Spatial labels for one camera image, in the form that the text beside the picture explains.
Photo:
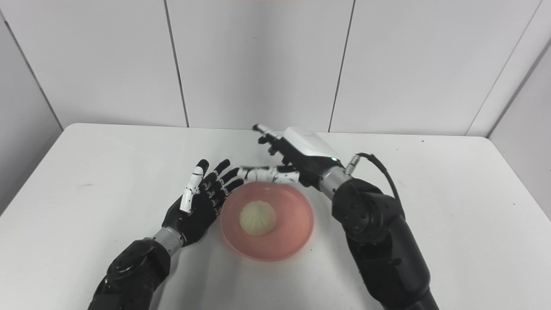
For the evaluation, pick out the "pink round plate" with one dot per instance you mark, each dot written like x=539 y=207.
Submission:
x=267 y=220

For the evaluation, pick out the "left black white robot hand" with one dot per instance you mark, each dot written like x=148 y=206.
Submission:
x=202 y=206

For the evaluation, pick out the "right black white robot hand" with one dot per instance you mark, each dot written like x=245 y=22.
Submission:
x=297 y=159

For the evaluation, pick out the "cream steamed bun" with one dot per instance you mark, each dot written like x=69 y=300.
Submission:
x=257 y=218

